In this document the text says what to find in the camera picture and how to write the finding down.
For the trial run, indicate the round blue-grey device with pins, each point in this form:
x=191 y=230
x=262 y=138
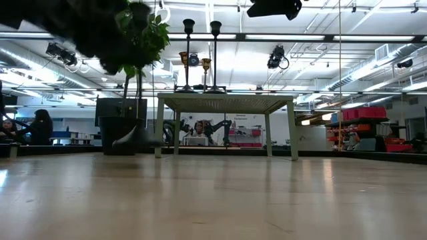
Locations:
x=194 y=60

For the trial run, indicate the black plant pot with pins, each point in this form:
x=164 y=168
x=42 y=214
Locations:
x=110 y=136

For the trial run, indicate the black overhead camera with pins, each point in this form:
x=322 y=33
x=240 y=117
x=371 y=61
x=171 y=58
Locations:
x=276 y=56

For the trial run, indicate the white hanging hook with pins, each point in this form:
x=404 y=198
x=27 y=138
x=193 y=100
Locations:
x=163 y=11

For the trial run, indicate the black ceiling-mounted camera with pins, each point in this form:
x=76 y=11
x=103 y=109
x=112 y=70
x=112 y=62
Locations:
x=63 y=55

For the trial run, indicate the white background table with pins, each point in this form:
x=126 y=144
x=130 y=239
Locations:
x=71 y=137

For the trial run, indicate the background black robot arm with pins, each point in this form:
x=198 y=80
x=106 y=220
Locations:
x=220 y=128
x=168 y=128

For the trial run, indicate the silver ventilation duct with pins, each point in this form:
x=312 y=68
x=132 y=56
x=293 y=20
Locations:
x=367 y=68

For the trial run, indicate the small orange box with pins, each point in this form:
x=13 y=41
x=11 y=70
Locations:
x=363 y=127

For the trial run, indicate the red storage bin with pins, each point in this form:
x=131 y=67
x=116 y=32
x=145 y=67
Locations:
x=372 y=112
x=398 y=148
x=350 y=115

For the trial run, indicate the person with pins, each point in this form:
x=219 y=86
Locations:
x=41 y=128
x=7 y=128
x=200 y=128

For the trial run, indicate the dark shelf unit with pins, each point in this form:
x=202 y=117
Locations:
x=357 y=121

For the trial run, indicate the gold candlestick holder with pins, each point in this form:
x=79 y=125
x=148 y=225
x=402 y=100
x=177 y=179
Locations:
x=206 y=63
x=183 y=57

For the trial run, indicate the white shelf with red bins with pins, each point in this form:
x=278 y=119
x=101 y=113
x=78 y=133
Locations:
x=247 y=136

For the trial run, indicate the pale green perforated metal table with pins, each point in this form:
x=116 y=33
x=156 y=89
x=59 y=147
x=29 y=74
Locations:
x=227 y=101

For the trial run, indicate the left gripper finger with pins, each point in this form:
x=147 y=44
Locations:
x=103 y=16
x=106 y=53

